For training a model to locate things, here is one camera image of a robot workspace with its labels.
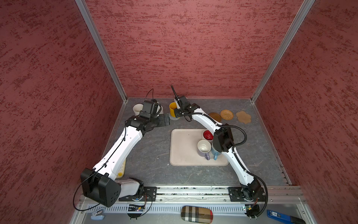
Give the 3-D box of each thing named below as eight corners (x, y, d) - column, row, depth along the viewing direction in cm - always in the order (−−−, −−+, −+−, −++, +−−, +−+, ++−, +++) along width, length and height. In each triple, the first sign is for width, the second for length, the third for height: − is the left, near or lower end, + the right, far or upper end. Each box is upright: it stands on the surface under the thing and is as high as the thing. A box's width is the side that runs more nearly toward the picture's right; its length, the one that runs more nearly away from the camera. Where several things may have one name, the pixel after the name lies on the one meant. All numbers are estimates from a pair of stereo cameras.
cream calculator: (118, 178, 81) (116, 177, 80) (123, 160, 88) (121, 159, 86) (123, 178, 81) (121, 177, 80) (127, 160, 88) (126, 159, 86)
